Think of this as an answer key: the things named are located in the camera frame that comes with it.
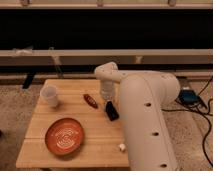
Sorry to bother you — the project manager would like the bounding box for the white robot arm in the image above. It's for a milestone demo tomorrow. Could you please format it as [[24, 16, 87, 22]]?
[[94, 62, 180, 171]]

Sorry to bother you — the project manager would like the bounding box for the small dark red object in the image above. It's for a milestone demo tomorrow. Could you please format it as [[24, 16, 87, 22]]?
[[83, 94, 98, 109]]

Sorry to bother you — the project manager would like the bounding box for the black smartphone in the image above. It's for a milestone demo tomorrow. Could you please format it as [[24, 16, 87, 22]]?
[[105, 101, 119, 121]]

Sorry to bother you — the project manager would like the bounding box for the orange patterned plate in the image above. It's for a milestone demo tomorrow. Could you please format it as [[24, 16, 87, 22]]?
[[45, 118, 85, 156]]

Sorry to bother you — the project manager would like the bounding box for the blue power adapter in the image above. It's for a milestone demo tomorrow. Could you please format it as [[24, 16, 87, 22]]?
[[178, 90, 199, 105]]

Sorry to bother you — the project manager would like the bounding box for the black cable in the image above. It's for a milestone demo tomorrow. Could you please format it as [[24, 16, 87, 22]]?
[[161, 75, 213, 168]]

